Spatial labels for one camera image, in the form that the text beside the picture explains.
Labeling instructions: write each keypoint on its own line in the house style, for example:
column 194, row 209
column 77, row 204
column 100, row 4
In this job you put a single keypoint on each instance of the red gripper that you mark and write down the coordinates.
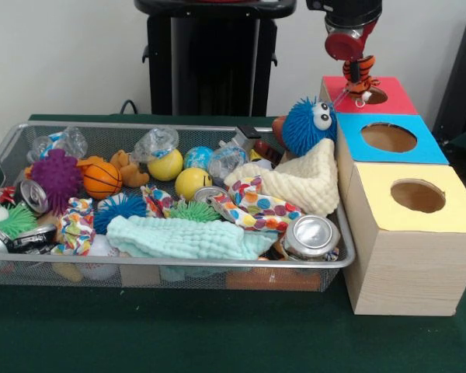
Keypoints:
column 343, row 46

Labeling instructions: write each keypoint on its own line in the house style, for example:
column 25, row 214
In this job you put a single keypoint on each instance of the small tiger plush toy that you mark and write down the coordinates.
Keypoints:
column 367, row 66

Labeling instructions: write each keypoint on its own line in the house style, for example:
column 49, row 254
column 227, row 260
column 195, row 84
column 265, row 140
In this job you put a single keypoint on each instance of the cream knit cloth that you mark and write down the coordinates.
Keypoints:
column 303, row 182

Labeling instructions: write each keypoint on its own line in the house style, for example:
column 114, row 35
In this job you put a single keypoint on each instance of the polka dot cloth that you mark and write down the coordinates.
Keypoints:
column 264, row 217

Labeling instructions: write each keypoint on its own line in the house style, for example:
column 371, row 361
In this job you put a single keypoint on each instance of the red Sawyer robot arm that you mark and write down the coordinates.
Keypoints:
column 349, row 11

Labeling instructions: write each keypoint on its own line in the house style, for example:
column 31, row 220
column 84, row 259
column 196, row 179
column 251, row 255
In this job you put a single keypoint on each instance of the wooden box with three holes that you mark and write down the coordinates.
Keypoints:
column 407, row 272

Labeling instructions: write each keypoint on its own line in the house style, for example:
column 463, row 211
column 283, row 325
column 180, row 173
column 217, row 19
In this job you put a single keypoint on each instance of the shallow silver mesh bin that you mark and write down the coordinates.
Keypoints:
column 202, row 277

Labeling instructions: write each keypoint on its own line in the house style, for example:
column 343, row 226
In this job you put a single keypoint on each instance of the black upright board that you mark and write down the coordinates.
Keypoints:
column 462, row 77

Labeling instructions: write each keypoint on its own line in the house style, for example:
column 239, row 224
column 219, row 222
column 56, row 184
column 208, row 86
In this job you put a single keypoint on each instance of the silver drink can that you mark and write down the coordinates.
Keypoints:
column 310, row 235

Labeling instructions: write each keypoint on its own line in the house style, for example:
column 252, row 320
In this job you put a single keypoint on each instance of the yellow smiley ball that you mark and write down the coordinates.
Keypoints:
column 192, row 184

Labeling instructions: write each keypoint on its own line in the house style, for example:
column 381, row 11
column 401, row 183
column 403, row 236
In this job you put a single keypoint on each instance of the mint green cloth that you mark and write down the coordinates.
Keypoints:
column 178, row 239

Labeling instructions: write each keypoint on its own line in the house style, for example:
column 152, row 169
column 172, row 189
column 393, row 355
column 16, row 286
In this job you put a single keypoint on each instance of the orange toy basketball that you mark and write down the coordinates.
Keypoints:
column 103, row 180

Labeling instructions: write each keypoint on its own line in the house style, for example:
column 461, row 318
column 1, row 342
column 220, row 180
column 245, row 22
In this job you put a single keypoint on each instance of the purple spiky ball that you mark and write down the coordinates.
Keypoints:
column 56, row 178

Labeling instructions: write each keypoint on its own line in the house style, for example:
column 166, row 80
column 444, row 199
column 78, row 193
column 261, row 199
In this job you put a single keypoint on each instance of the green fuzzy toy with eyes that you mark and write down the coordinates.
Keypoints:
column 17, row 221

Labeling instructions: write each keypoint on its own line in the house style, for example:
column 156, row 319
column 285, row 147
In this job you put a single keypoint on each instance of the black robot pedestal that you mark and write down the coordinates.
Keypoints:
column 217, row 58

